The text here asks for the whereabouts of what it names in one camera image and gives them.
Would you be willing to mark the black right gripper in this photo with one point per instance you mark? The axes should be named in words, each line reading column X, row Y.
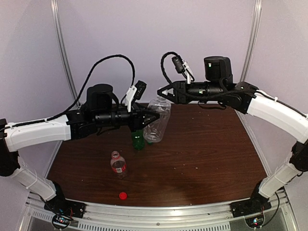
column 180, row 96

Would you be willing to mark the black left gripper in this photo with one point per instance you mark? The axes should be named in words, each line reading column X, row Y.
column 137, row 115

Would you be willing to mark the green plastic bottle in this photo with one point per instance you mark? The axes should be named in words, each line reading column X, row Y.
column 138, row 139

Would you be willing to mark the clear bottle red label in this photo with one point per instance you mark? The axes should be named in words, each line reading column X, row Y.
column 118, row 165

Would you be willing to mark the red bottle cap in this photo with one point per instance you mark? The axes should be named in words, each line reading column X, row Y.
column 123, row 195

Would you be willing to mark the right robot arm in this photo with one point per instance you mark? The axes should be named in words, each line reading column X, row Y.
column 246, row 99

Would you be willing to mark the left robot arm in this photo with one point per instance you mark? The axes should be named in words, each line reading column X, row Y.
column 101, row 110

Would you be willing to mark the left circuit board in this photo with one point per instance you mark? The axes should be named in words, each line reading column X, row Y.
column 60, row 222

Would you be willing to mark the circuit board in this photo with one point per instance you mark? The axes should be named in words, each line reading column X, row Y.
column 60, row 222
column 255, row 222

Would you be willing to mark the right circuit board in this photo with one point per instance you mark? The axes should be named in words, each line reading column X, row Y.
column 255, row 222

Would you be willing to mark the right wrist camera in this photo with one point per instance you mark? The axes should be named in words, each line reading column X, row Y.
column 183, row 68

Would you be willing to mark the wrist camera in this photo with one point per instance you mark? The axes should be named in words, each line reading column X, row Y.
column 183, row 68
column 134, row 93

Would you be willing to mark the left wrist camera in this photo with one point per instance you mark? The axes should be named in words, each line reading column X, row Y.
column 134, row 93

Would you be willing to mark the front aluminium frame rail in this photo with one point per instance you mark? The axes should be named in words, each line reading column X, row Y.
column 211, row 217

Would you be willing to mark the right rear aluminium post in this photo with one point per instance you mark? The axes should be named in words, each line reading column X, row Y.
column 256, row 19

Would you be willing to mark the aluminium post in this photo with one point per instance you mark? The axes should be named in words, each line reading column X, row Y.
column 256, row 19
column 62, row 49

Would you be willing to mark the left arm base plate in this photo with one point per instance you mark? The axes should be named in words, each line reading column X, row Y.
column 65, row 208

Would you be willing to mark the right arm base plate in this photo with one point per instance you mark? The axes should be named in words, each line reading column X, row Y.
column 249, row 206

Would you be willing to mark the left rear aluminium post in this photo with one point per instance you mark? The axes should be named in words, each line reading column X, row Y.
column 62, row 49

